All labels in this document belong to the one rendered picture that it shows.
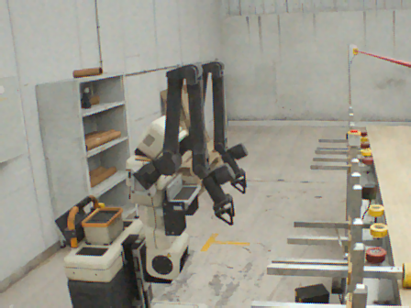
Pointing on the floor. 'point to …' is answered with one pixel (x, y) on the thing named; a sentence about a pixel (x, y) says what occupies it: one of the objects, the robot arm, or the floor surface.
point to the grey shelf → (107, 82)
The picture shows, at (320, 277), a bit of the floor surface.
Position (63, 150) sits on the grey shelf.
